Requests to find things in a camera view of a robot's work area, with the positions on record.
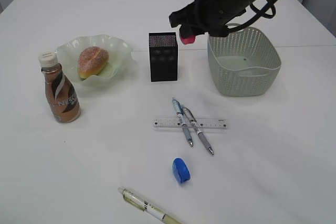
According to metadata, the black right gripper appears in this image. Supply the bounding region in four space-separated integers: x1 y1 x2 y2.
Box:
169 0 255 38

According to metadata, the pink correction tape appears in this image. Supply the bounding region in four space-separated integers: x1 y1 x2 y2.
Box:
180 35 196 45

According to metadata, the grey patterned pen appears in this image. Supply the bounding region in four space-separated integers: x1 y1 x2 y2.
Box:
182 105 214 156

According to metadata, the clear plastic ruler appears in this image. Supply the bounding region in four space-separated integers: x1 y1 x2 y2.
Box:
152 116 228 130

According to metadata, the sugared bread roll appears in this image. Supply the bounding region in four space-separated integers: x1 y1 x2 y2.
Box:
78 46 109 79

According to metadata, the brown coffee drink bottle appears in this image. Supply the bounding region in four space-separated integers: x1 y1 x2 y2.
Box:
38 52 80 123

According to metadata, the yellow green pen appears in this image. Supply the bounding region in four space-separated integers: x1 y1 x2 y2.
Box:
118 187 181 224

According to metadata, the black mesh pen holder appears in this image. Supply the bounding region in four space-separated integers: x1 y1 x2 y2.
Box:
149 32 178 82

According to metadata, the pale green plastic basket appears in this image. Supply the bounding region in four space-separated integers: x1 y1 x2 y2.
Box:
207 27 281 97

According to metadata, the blue grey pen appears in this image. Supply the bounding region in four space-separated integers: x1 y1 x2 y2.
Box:
172 98 194 147

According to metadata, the pale green wavy plate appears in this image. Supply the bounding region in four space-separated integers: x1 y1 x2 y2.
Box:
55 35 133 87

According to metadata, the blue correction tape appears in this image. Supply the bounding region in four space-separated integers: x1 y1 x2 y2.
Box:
172 158 191 184

